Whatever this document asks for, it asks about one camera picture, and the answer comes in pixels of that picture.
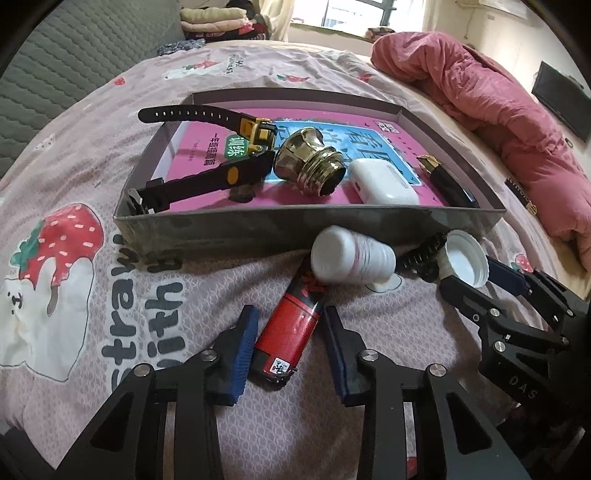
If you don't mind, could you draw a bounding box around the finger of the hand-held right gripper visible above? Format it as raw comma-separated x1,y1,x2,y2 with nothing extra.
485,256,591,326
438,274,571,366

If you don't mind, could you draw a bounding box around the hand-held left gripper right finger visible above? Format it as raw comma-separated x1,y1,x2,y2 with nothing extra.
322,305,532,480

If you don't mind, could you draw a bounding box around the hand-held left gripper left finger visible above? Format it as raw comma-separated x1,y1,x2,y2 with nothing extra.
60,305,260,480

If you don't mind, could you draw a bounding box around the white plastic bottle cap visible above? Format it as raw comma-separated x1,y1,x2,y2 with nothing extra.
438,229,489,288

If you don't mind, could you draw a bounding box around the red black lighter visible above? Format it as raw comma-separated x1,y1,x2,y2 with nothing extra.
253,258,330,382

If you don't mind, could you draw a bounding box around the black gold lipstick tube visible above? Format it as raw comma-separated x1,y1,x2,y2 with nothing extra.
417,154,479,208

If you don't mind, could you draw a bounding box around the grey cardboard box pink bottom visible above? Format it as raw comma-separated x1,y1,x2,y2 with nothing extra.
113,87,508,265

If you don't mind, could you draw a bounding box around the black yellow wrist watch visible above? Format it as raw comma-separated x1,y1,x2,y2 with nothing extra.
126,105,279,216

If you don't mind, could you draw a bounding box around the black gold rectangular case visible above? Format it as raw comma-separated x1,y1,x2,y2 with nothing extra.
504,178,539,216

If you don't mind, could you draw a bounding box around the black hair claw clip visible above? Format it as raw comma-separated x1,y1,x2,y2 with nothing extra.
394,233,448,284

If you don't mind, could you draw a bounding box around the white plastic bottle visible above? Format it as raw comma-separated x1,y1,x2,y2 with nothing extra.
310,225,398,285

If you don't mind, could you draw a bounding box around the pink strawberry printed blanket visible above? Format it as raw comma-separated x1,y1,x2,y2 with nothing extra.
0,44,522,480

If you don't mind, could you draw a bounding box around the white earbuds case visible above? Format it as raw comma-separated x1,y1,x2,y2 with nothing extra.
347,158,420,205

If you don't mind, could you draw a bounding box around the pink quilt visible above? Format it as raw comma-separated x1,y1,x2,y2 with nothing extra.
370,31,591,274

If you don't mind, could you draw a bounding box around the gold metal knob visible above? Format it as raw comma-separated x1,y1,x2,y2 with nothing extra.
273,128,348,197

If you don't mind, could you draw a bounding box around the cream curtain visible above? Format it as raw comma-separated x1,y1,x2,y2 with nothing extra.
425,0,463,43
259,0,298,42

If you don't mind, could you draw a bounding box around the window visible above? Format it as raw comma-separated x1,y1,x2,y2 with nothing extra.
291,0,430,37

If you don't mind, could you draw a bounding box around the blue patterned cloth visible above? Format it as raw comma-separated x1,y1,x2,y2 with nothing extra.
154,38,206,57

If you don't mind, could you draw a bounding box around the pink folded cloth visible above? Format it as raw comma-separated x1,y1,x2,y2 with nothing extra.
181,18,243,35

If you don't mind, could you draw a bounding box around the dark clothes pile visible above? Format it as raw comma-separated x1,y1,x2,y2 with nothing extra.
225,0,271,40

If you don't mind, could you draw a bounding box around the beige folded cloth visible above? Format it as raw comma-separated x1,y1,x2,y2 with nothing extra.
180,6,237,23

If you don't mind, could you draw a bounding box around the grey quilted headboard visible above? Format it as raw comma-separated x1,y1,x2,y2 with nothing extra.
0,0,186,182

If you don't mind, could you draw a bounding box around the black wall television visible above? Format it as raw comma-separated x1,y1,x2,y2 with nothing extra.
531,61,591,140

